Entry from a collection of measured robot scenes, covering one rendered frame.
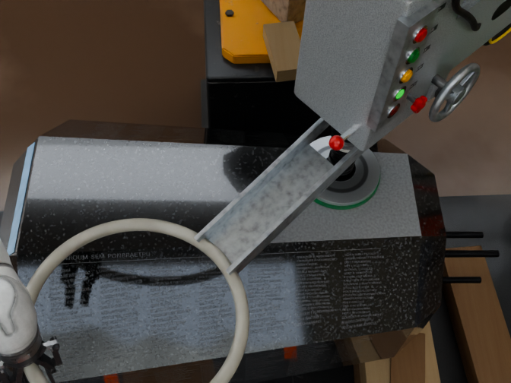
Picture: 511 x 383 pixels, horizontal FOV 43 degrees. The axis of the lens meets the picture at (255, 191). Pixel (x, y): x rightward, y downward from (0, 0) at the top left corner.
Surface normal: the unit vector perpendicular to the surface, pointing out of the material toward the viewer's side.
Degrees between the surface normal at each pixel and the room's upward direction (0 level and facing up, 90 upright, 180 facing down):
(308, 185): 16
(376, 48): 90
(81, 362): 45
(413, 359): 0
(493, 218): 0
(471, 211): 0
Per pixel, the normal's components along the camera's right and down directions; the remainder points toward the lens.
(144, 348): 0.07, 0.23
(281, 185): -0.17, -0.35
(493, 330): 0.04, -0.52
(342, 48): -0.74, 0.56
